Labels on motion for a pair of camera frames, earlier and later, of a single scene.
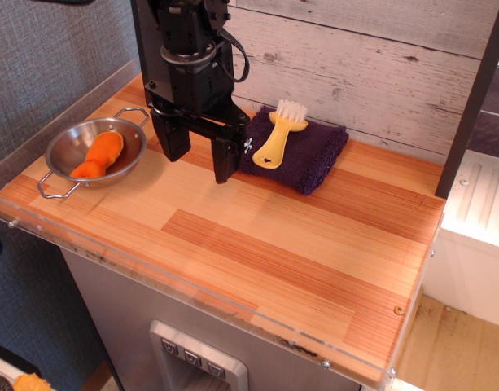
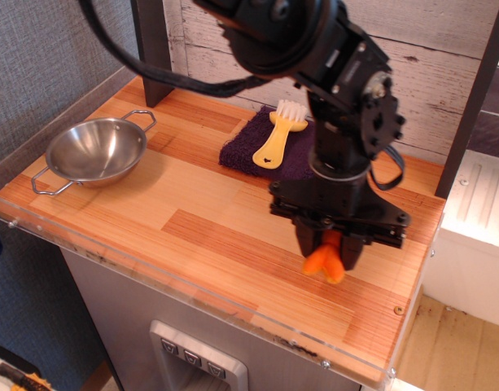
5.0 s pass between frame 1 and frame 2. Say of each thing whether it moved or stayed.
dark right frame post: stayed
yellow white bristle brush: stayed
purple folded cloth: stayed
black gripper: moved
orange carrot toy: moved
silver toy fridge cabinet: stayed
